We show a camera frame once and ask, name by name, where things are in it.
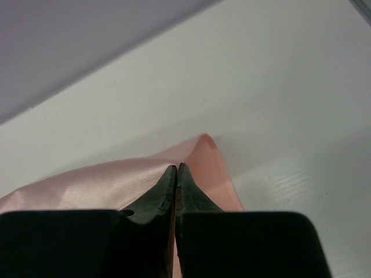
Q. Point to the pink cloth napkin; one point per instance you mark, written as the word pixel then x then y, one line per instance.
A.
pixel 117 184

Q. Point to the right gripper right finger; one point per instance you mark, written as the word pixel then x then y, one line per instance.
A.
pixel 214 243

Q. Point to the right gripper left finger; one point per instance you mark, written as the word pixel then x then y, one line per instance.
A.
pixel 136 241

